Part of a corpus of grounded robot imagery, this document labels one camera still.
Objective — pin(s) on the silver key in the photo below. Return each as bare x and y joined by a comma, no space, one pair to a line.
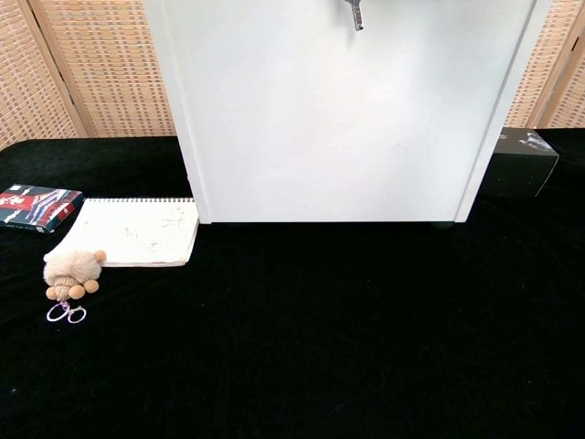
357,13

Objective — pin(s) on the white cabinet box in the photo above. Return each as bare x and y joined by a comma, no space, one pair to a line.
333,119

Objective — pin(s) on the black velvet table cloth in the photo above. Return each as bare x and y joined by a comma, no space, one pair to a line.
292,329

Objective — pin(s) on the white spiral notebook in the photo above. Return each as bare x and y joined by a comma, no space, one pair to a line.
137,233

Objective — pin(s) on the black cardboard box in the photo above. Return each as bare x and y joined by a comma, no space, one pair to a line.
521,167

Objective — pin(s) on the woven rattan folding screen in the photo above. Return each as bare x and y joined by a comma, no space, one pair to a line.
91,68

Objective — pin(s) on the dark printed card box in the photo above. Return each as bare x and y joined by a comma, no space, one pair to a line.
39,208

